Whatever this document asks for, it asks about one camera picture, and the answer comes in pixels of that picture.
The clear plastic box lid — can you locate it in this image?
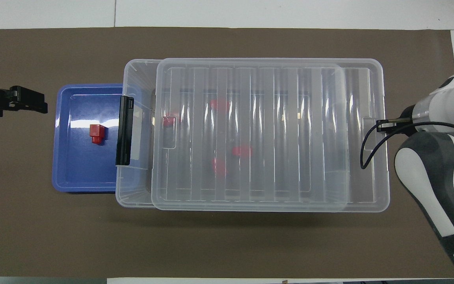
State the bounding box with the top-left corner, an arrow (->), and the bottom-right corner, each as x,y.
151,58 -> 391,213

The brown table mat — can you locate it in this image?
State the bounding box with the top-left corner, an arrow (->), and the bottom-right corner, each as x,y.
0,27 -> 454,278

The clear plastic storage box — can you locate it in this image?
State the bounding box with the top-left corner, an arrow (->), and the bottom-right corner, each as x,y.
115,59 -> 349,208

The black box latch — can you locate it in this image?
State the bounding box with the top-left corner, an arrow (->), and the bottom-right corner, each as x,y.
115,96 -> 134,166

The blue plastic tray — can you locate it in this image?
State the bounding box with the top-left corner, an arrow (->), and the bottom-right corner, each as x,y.
52,84 -> 127,193

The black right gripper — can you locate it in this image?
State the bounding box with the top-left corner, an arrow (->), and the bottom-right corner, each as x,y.
377,105 -> 417,132

